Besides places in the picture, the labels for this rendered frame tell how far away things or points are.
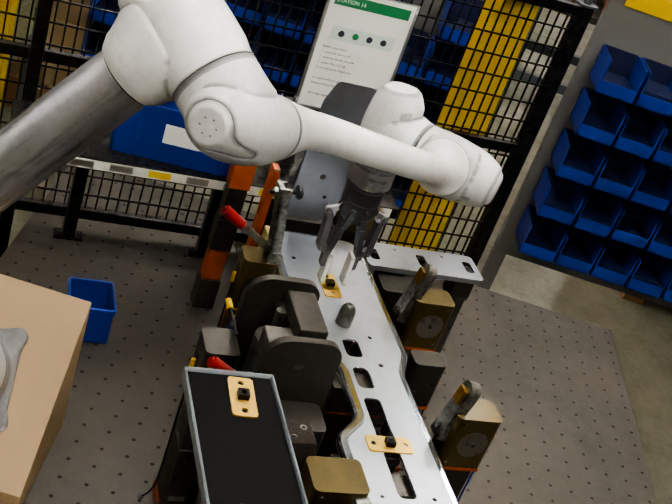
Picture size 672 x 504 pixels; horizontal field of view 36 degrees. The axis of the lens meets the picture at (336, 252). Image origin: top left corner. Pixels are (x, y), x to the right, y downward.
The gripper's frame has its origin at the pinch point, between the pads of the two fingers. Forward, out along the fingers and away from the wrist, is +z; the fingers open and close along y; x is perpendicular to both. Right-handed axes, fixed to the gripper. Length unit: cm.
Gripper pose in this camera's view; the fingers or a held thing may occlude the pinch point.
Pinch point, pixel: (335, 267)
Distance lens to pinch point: 211.7
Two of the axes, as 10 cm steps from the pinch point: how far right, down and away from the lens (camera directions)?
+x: -2.2, -5.6, 8.0
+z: -3.1, 8.2, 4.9
